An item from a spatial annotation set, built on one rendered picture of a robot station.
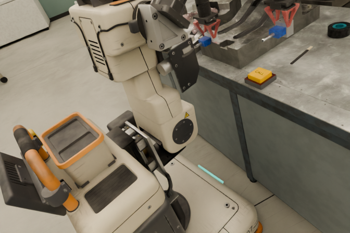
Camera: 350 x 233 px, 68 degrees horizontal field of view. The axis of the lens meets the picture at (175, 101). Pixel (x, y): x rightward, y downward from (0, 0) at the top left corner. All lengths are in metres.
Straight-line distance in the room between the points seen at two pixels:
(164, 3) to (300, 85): 0.55
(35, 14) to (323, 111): 6.95
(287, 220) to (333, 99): 0.82
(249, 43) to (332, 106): 0.40
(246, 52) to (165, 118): 0.43
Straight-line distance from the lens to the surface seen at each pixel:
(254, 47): 1.13
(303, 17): 1.33
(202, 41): 1.17
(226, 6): 1.55
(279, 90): 0.96
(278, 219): 1.56
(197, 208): 1.31
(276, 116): 1.07
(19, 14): 7.39
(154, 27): 0.64
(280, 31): 1.03
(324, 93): 0.94
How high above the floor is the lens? 1.37
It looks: 34 degrees down
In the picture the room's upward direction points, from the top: 20 degrees counter-clockwise
